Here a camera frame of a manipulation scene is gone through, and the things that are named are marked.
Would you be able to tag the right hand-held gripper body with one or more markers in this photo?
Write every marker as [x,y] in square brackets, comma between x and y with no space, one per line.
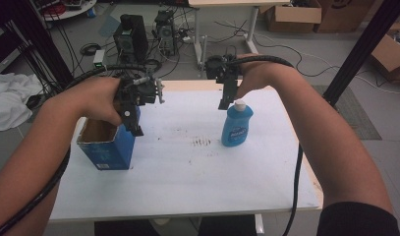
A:
[220,69]

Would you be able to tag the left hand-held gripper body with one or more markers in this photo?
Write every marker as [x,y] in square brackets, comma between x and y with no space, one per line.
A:
[142,93]

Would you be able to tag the blue plastic bottle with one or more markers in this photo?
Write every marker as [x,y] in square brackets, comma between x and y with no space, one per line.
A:
[235,131]

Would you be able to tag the blue cardboard box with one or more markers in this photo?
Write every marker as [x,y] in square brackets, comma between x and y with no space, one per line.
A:
[105,154]

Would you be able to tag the person's right hand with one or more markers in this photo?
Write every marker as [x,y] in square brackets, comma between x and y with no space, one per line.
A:
[266,77]

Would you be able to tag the person's left hand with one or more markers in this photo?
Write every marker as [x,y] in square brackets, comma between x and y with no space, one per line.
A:
[92,98]

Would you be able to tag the small white device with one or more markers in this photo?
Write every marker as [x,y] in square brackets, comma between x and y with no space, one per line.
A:
[99,59]

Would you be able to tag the black computer tower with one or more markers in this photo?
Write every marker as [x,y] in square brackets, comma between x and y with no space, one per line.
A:
[132,37]

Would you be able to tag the grey computer tower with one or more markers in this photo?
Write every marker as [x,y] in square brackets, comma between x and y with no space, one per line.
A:
[165,31]

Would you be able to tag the white-legged desk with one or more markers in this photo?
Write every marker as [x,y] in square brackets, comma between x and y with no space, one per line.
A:
[240,2]

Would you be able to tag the open cardboard box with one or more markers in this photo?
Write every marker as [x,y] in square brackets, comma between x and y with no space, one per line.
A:
[296,16]

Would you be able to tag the black metal stand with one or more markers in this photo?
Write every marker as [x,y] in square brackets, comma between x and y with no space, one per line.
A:
[361,49]
[46,46]

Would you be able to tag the round white table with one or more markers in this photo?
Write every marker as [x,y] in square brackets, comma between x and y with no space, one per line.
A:
[69,11]

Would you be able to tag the grey floor mat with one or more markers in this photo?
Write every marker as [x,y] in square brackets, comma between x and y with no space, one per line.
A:
[354,114]

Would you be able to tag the white cloth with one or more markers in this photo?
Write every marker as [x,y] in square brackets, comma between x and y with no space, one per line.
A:
[11,98]

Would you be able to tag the closed cardboard box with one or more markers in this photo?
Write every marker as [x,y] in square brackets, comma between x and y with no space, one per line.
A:
[345,14]

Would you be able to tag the cardboard box with contents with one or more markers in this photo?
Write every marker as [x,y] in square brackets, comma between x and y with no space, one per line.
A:
[389,55]

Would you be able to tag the person's black clothing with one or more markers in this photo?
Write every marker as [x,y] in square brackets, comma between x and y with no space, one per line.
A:
[358,219]

